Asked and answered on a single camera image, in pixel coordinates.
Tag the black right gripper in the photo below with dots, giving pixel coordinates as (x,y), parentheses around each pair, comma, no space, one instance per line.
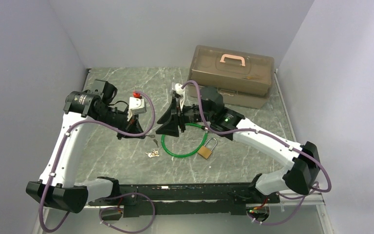
(170,127)

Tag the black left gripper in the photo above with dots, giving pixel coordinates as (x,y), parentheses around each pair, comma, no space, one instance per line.
(134,127)

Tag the silver key bunch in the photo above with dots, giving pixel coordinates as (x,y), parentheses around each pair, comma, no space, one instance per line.
(153,153)

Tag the brass padlock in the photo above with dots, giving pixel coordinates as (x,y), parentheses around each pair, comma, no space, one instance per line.
(206,150)

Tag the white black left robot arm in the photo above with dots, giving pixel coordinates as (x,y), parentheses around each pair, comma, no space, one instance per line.
(57,187)

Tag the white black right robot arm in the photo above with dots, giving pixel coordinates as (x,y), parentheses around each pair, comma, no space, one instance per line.
(299,161)

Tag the beige plastic toolbox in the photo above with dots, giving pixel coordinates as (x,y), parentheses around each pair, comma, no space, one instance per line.
(243,79)

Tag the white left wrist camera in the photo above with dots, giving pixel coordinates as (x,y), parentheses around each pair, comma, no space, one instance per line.
(136,105)

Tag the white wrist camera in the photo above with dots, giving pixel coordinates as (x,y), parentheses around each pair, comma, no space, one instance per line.
(179,93)
(136,105)

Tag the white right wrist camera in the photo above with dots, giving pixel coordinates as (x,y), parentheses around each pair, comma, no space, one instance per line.
(179,93)

